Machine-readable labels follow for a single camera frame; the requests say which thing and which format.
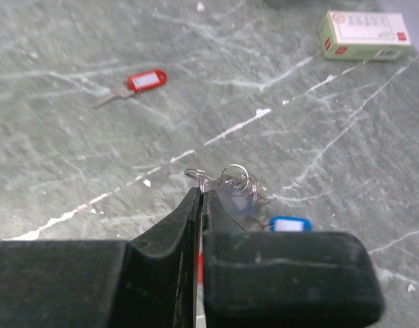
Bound red handled key organizer ring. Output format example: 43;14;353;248
183;163;275;284

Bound red tagged key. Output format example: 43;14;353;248
94;69;167;109

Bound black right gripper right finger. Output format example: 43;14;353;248
202;191;384;327

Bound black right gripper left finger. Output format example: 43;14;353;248
0;188;202;327

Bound blue tagged key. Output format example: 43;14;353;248
211;174;312;232

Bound white cardboard box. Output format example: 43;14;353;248
318;10;412;61

